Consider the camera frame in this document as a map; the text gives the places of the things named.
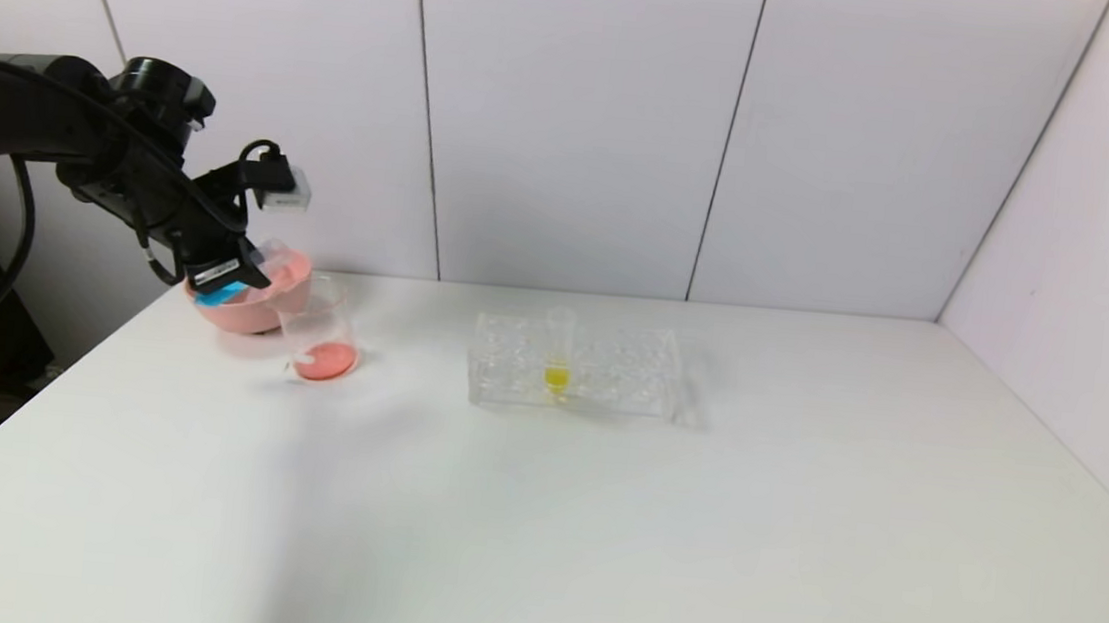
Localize test tube with blue pigment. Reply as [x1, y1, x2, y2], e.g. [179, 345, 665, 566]
[193, 233, 315, 318]

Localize clear glass beaker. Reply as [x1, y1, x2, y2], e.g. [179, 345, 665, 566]
[268, 272, 365, 388]

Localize test tube with yellow pigment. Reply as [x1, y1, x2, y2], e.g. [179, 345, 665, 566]
[540, 306, 579, 400]

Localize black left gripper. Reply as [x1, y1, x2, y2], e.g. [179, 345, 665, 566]
[166, 200, 279, 313]

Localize pink bowl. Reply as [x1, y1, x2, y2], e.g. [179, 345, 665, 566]
[180, 240, 315, 341]

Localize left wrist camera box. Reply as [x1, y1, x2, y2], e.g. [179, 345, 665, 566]
[235, 138, 318, 217]

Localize clear plastic test tube rack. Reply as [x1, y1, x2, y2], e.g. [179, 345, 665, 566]
[464, 308, 686, 427]

